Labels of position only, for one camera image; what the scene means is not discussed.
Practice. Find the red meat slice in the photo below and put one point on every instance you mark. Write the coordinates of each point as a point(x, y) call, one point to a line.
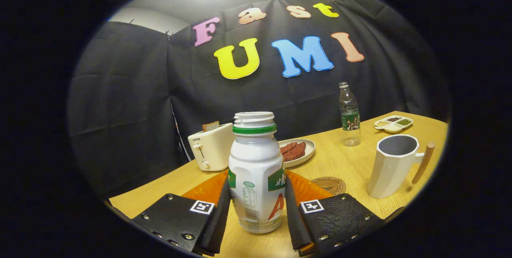
point(296, 154)
point(287, 148)

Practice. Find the toast slice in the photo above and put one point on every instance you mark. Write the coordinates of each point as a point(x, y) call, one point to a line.
point(210, 126)

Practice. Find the wooden table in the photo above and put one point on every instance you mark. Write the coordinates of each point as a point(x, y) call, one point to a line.
point(344, 162)

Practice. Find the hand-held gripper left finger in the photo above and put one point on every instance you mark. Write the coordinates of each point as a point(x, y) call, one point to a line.
point(218, 226)

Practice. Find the white juice bottle green label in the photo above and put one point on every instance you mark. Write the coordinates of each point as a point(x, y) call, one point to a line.
point(256, 162)

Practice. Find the round beige plate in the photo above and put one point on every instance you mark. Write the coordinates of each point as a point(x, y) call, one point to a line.
point(308, 152)

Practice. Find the cream toaster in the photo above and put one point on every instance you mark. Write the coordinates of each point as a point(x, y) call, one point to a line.
point(216, 150)

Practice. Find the round cork coaster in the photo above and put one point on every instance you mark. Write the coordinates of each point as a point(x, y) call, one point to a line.
point(332, 184)

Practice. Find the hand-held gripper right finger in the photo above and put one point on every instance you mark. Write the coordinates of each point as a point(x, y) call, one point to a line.
point(296, 226)

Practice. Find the white divided tray with beans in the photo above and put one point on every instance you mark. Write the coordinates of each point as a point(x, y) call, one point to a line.
point(394, 126)

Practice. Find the black backdrop cloth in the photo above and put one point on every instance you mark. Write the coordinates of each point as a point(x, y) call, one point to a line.
point(132, 110)

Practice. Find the clear plastic water bottle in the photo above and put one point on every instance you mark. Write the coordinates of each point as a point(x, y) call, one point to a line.
point(350, 122)

